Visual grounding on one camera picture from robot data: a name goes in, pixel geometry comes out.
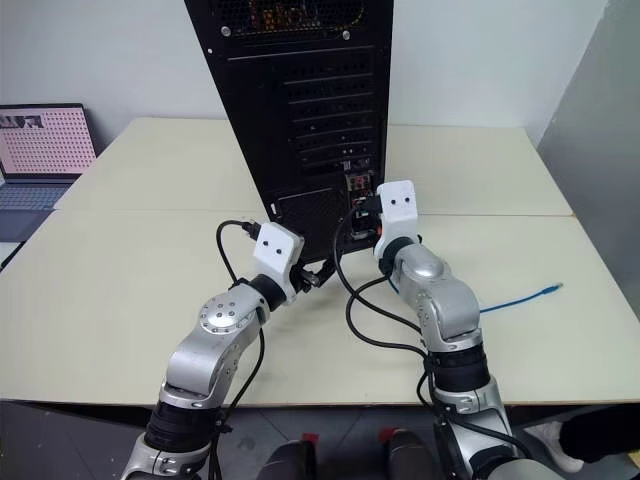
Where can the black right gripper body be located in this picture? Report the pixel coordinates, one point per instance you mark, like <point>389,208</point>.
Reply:
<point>367,212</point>

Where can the grey partition panel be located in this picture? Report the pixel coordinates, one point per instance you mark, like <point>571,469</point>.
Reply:
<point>595,200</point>

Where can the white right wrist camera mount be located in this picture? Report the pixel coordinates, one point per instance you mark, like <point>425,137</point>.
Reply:
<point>397,210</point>

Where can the open laptop with pink screen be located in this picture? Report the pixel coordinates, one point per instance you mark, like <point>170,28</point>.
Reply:
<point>45,145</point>

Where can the dark rounded shape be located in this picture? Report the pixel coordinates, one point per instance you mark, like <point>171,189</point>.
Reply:
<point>287,462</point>
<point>407,457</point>

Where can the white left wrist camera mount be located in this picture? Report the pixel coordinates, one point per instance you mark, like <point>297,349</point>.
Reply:
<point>275,250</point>

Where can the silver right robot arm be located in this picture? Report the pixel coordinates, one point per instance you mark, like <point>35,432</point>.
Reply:
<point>440,300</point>

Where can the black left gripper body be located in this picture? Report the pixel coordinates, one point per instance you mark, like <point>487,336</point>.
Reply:
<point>302,279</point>

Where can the black computer tower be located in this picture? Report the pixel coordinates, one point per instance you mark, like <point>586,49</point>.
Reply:
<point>280,125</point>

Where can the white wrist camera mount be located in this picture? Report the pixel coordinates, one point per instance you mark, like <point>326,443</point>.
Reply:
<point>397,210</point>
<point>275,250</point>

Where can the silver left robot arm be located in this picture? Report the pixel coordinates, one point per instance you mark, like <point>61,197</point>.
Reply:
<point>215,340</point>

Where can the dark trouser leg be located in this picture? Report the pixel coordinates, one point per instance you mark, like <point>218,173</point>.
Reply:
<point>605,432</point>

